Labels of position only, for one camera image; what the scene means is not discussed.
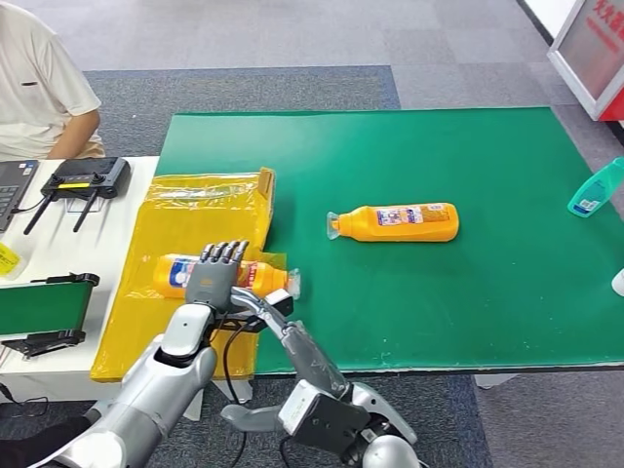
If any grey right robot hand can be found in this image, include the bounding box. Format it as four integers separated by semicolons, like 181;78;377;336
222;287;353;434

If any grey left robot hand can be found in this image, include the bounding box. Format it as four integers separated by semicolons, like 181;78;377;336
185;240;251;315

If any orange bottle with label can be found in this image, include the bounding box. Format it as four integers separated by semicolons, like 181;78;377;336
326;202;460;244
153;253;302;301

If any teal plastic bottle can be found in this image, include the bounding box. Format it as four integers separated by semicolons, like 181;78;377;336
567;156;624;219

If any yellow film wrapped cardboard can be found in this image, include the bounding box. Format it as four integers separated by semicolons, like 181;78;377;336
90;168;288;383

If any green table mat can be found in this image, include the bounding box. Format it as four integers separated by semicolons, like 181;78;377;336
155;106;624;377

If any black remote controller with antennas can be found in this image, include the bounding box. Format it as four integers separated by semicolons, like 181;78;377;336
23;156;132;236

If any small green belt conveyor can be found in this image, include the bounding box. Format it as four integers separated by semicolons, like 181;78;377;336
0;273;101;361

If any yellow sticker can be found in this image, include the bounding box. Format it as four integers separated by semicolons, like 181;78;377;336
0;243;23;280

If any grey laptop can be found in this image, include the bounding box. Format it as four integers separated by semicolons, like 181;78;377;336
0;160;40;234

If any person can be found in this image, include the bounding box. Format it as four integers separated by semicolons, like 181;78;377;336
0;0;106;163

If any red and white sign stand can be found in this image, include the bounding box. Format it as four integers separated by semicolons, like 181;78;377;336
547;0;624;123

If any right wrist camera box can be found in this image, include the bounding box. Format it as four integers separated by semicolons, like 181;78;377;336
278;379;372;454

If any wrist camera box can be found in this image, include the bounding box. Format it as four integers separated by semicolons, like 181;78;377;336
278;379;372;454
214;289;295;334

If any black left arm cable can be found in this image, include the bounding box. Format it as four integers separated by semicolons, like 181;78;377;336
223;319;255;468

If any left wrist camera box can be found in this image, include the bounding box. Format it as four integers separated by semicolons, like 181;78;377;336
214;289;295;334

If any black floor cable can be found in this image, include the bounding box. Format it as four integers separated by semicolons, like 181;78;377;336
0;384;50;420

